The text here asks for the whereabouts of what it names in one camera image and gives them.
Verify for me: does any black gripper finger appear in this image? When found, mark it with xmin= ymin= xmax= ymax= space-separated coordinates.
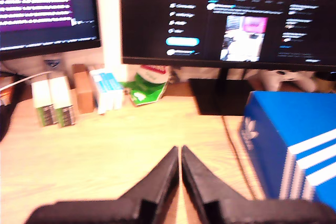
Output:
xmin=118 ymin=146 xmax=180 ymax=224
xmin=180 ymin=145 xmax=248 ymax=224

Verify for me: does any blue adidas shoebox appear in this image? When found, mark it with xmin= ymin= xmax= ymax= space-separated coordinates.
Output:
xmin=238 ymin=90 xmax=336 ymax=213

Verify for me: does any brown cardboard box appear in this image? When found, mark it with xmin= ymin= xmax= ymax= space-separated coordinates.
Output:
xmin=71 ymin=63 xmax=96 ymax=115

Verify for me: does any green Jenkki gum bag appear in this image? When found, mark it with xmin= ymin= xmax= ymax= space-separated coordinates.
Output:
xmin=121 ymin=65 xmax=170 ymax=107

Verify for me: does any white game controller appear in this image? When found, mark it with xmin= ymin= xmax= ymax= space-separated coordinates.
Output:
xmin=261 ymin=69 xmax=319 ymax=92

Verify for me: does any blue shield badge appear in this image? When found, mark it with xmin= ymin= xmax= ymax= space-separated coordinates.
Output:
xmin=44 ymin=59 xmax=62 ymax=70

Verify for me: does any wide black computer monitor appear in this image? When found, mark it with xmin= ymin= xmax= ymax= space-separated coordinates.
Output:
xmin=119 ymin=0 xmax=336 ymax=116

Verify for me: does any monitor with purple terminal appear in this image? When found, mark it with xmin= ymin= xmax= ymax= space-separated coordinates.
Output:
xmin=0 ymin=0 xmax=102 ymax=61

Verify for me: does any thin white cable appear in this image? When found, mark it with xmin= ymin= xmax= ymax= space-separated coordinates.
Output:
xmin=0 ymin=71 xmax=52 ymax=91

